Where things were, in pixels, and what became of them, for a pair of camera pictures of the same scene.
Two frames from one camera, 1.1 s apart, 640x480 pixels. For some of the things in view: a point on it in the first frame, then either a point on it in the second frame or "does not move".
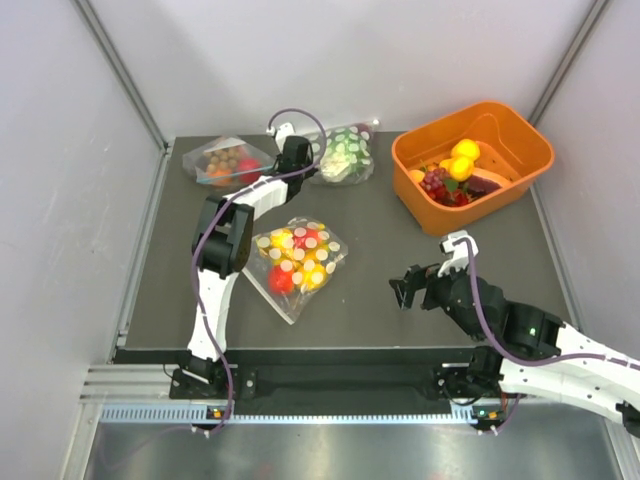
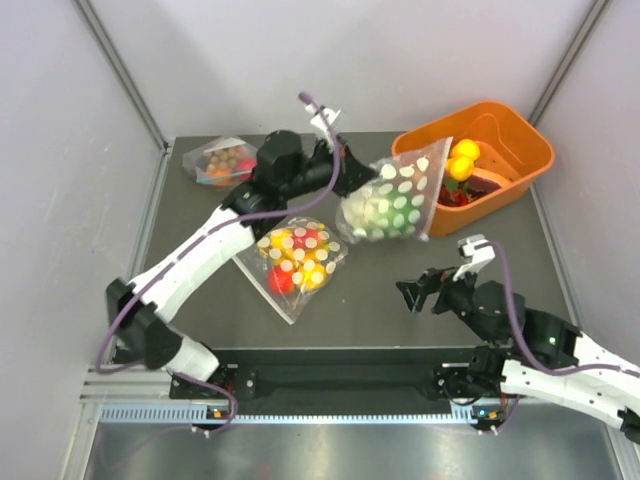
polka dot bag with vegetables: x=343 y=155 → x=401 y=201
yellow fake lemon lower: x=461 y=168 does not move
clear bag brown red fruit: x=226 y=161 does not move
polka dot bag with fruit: x=289 y=263 does not move
